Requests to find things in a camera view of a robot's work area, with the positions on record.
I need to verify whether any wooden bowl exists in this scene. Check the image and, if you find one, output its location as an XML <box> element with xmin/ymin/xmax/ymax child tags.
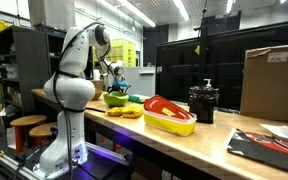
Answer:
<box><xmin>91</xmin><ymin>88</ymin><xmax>103</xmax><ymax>101</ymax></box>

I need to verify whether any yellow cloth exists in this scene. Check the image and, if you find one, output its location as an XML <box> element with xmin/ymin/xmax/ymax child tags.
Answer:
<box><xmin>107</xmin><ymin>104</ymin><xmax>143</xmax><ymax>119</ymax></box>

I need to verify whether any green sponge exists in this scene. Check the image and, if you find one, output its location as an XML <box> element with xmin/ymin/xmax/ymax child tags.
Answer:
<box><xmin>128</xmin><ymin>95</ymin><xmax>145</xmax><ymax>104</ymax></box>

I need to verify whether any white paper sheet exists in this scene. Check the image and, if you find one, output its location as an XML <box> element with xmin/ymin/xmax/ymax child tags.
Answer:
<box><xmin>262</xmin><ymin>124</ymin><xmax>288</xmax><ymax>138</ymax></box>

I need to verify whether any black jar with pump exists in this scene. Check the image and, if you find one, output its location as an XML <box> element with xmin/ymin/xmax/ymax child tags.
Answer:
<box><xmin>189</xmin><ymin>79</ymin><xmax>220</xmax><ymax>124</ymax></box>

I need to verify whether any green bowl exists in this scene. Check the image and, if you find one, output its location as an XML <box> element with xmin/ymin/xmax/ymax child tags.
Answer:
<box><xmin>103</xmin><ymin>92</ymin><xmax>129</xmax><ymax>107</ymax></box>

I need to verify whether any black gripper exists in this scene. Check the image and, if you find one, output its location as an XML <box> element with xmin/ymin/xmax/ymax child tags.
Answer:
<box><xmin>107</xmin><ymin>80</ymin><xmax>130</xmax><ymax>93</ymax></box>

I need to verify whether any dark storage shelf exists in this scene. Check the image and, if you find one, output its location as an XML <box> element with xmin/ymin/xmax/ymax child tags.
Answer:
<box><xmin>0</xmin><ymin>24</ymin><xmax>94</xmax><ymax>116</ymax></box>

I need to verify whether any small wooden stool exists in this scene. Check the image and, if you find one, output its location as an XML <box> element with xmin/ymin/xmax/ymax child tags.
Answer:
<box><xmin>29</xmin><ymin>122</ymin><xmax>57</xmax><ymax>146</ymax></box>

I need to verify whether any large wooden stool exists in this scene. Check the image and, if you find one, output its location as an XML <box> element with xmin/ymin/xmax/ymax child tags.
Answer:
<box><xmin>10</xmin><ymin>115</ymin><xmax>47</xmax><ymax>154</ymax></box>

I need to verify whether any yellow container with red lid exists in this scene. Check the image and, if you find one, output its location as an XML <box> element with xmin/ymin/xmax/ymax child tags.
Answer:
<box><xmin>143</xmin><ymin>95</ymin><xmax>197</xmax><ymax>136</ymax></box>

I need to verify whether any red black magazine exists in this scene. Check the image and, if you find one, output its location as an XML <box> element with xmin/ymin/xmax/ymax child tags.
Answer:
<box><xmin>225</xmin><ymin>129</ymin><xmax>288</xmax><ymax>172</ymax></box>

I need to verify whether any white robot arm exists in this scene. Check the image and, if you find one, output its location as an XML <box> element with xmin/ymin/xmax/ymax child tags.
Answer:
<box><xmin>33</xmin><ymin>22</ymin><xmax>124</xmax><ymax>180</ymax></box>

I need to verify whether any black camera stand pole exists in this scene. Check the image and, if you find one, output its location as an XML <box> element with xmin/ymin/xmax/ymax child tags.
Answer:
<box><xmin>196</xmin><ymin>0</ymin><xmax>208</xmax><ymax>85</ymax></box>

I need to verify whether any large cardboard box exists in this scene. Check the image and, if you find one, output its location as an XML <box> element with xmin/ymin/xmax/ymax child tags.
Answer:
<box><xmin>240</xmin><ymin>45</ymin><xmax>288</xmax><ymax>121</ymax></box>

